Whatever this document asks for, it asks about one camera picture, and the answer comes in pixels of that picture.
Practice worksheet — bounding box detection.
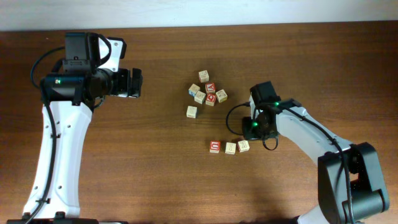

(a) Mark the red letter V block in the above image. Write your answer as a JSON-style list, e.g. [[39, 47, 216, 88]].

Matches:
[[205, 83, 216, 94]]

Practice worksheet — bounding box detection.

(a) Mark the wooden block blue side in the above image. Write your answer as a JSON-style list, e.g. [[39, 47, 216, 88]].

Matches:
[[188, 84, 200, 97]]

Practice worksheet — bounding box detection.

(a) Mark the wooden block lower left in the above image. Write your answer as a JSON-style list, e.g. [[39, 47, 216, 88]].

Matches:
[[186, 106, 198, 119]]

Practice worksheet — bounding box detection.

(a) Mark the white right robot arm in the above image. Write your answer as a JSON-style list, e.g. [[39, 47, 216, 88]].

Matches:
[[239, 82, 390, 224]]

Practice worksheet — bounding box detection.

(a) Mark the plain wooden block centre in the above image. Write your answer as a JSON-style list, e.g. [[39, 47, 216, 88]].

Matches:
[[194, 91, 206, 104]]

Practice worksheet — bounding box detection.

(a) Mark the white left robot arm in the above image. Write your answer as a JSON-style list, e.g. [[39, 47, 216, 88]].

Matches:
[[18, 32, 143, 223]]

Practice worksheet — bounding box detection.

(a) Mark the wooden block green side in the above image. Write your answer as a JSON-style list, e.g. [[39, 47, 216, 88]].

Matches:
[[225, 142, 236, 154]]

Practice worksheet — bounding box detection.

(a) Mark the red letter U block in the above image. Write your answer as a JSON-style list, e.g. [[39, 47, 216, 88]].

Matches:
[[209, 141, 221, 154]]

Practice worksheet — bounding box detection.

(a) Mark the red letter Q block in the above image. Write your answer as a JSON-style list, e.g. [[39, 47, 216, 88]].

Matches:
[[205, 93, 216, 106]]

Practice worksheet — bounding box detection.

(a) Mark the wooden letter X block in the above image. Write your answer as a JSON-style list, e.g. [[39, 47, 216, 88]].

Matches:
[[238, 140, 250, 152]]

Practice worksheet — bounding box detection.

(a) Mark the wooden block yellow side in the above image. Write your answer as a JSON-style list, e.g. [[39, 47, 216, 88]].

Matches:
[[216, 90, 228, 103]]

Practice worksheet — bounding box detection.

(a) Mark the wooden block top middle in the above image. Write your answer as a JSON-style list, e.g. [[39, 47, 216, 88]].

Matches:
[[198, 70, 210, 83]]

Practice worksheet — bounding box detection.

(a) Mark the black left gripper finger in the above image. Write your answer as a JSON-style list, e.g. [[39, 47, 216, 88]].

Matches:
[[131, 68, 143, 86], [128, 81, 142, 98]]

